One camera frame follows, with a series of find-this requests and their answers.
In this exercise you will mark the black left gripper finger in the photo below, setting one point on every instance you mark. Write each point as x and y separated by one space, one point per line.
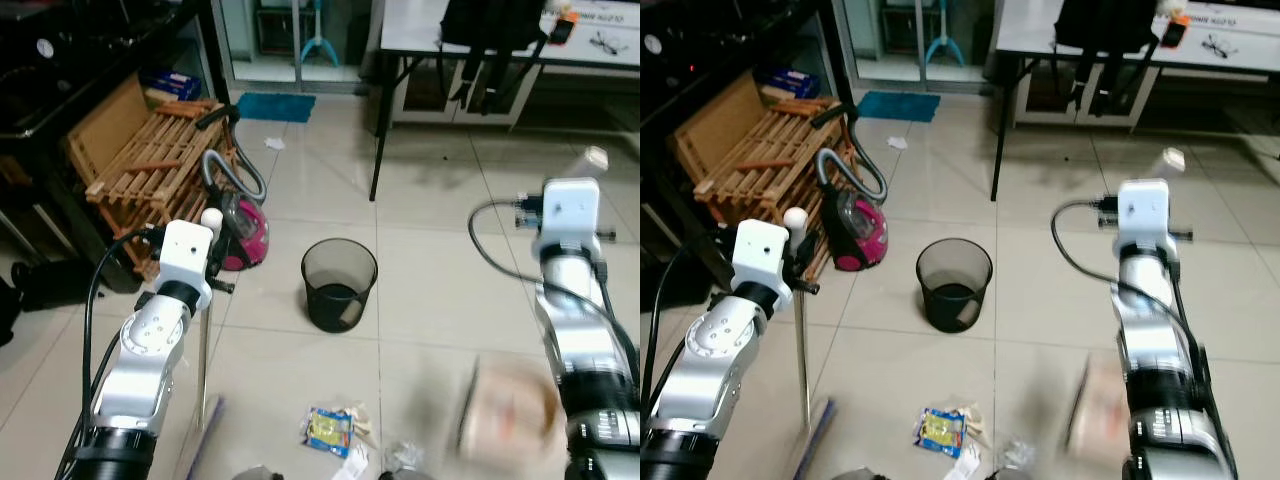
808 287
224 287

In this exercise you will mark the broom with purple bristles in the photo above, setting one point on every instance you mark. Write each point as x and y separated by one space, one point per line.
803 350

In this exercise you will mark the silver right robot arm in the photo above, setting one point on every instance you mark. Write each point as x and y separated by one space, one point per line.
575 330
1160 340

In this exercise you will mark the blue floor mat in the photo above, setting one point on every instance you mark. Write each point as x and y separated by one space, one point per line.
276 107
898 106

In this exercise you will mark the pink canister vacuum cleaner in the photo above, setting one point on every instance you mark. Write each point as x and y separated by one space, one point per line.
243 235
860 235

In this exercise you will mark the wooden slatted rack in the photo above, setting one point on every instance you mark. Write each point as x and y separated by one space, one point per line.
750 160
150 160

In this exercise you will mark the black mesh trash bin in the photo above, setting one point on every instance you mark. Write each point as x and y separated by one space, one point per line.
955 285
340 285

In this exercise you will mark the small white paper scrap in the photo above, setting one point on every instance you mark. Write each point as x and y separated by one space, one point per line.
897 142
274 142

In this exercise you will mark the brown cardboard sheet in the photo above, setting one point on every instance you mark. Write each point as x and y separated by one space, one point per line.
720 120
105 125

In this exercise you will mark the black bag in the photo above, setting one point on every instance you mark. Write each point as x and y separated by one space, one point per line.
55 285

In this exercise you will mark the blue yellow snack wrapper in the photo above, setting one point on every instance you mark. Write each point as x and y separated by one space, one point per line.
328 430
940 430

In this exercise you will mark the blue box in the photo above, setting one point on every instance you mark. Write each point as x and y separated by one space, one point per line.
172 82
790 80

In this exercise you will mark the crumpled white paper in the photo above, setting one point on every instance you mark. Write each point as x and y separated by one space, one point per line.
352 464
965 464

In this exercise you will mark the light blue stand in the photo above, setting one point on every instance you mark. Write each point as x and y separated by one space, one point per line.
320 45
945 45

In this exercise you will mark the clear plastic wrapper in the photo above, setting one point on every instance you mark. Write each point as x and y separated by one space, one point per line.
405 462
1012 460

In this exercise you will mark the white table with black legs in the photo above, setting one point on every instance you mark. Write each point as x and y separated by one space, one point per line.
1030 30
420 30

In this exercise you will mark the orange and black device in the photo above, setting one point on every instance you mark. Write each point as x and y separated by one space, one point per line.
1176 28
562 28

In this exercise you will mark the black backpack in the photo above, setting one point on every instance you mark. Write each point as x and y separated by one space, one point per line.
1105 25
490 25

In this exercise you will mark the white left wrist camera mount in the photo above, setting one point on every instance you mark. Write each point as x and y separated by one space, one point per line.
760 258
185 255

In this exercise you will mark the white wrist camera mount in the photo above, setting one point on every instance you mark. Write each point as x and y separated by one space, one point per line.
570 215
760 258
1147 215
185 255

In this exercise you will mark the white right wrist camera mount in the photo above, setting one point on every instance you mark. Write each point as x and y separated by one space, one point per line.
1147 215
570 215

